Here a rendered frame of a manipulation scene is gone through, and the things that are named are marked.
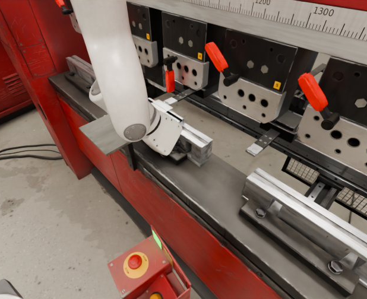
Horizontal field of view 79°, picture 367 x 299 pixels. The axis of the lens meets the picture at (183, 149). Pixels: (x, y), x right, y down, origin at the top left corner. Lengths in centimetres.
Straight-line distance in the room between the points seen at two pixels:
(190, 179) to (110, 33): 51
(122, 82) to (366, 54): 37
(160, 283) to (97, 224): 108
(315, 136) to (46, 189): 196
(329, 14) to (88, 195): 181
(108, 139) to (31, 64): 89
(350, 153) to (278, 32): 24
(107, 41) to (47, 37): 111
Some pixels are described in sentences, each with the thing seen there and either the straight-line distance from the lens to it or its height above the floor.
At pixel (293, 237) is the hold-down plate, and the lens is 69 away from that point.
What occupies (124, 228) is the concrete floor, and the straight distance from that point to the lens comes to 171.
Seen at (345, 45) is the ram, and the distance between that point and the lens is 43.
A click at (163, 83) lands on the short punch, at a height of 112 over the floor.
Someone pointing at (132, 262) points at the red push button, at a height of 81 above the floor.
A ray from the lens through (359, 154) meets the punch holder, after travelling 48.
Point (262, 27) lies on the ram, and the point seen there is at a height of 136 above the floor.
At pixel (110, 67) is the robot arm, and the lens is 43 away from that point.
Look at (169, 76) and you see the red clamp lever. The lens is 63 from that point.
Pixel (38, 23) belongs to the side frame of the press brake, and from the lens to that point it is 152.
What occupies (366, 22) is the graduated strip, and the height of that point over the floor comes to 139.
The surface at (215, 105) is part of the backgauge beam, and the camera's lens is 99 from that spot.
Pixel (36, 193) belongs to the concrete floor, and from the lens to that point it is 215.
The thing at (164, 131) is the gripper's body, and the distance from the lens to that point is 61.
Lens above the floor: 147
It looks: 44 degrees down
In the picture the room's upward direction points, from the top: straight up
